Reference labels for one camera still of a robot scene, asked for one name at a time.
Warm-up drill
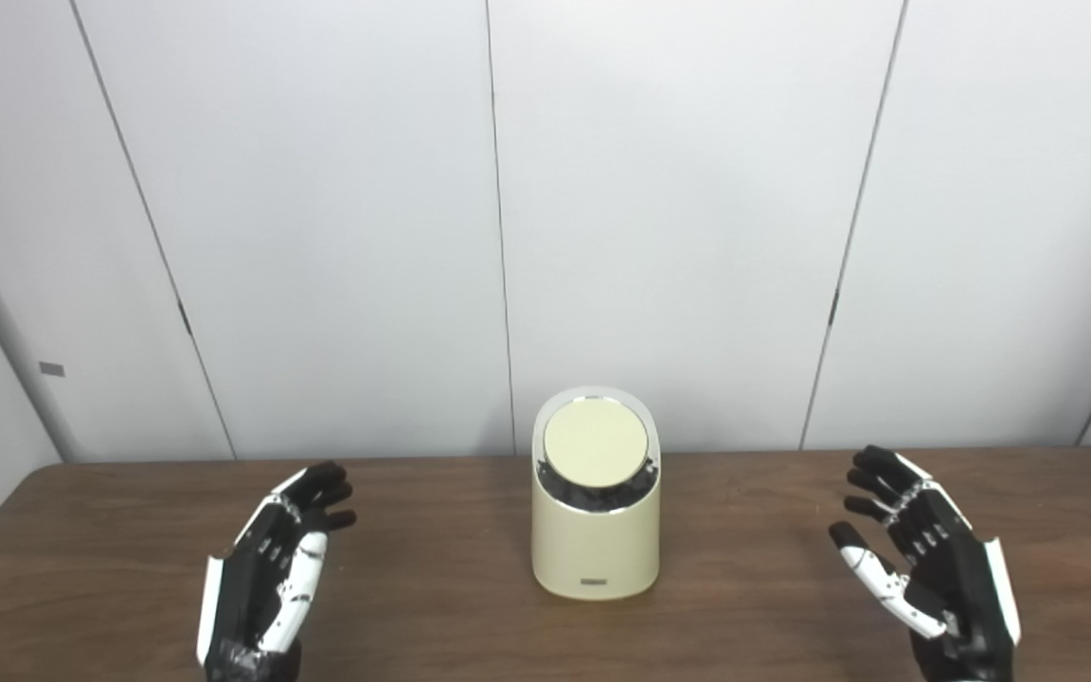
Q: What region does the cream-colored bin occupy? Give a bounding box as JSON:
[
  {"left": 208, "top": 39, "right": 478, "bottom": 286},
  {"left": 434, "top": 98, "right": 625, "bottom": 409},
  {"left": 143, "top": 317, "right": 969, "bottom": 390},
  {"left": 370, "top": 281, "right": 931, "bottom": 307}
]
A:
[{"left": 531, "top": 386, "right": 662, "bottom": 601}]

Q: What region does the round cream bin lid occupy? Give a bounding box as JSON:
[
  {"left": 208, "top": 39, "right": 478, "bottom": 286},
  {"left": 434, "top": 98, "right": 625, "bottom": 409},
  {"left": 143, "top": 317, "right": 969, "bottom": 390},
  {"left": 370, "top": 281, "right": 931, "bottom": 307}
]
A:
[{"left": 544, "top": 399, "right": 649, "bottom": 489}]

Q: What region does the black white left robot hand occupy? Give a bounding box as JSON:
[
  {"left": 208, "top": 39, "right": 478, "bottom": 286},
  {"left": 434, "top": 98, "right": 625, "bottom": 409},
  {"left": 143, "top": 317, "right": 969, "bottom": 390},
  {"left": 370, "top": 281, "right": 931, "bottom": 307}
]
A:
[{"left": 196, "top": 461, "right": 357, "bottom": 682}]

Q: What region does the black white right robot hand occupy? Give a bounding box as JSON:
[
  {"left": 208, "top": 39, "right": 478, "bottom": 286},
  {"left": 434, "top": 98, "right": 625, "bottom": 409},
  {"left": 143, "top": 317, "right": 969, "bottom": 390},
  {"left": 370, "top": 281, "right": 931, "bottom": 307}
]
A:
[{"left": 828, "top": 445, "right": 1022, "bottom": 682}]

